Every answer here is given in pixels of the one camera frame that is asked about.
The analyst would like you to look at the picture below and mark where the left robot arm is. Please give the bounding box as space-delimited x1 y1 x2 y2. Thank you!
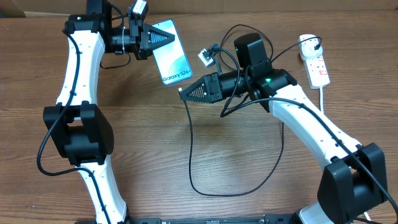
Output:
43 1 175 223

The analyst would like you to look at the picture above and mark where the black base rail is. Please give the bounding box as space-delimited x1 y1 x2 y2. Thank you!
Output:
74 213 383 224

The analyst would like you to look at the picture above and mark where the white power strip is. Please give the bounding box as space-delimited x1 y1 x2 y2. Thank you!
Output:
303 55 330 89

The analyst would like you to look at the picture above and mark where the brown cardboard backdrop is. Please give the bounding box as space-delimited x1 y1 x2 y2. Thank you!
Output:
1 0 397 17

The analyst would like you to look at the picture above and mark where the white charger plug adapter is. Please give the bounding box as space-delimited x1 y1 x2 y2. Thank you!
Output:
298 34 323 60

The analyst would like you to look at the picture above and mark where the black USB charging cable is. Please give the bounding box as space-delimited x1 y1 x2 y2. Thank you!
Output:
178 24 322 197

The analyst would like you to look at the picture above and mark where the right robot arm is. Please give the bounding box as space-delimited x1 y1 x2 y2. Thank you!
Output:
179 33 392 223

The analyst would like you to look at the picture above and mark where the Galaxy S24 smartphone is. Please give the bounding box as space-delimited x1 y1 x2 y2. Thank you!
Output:
153 19 193 85

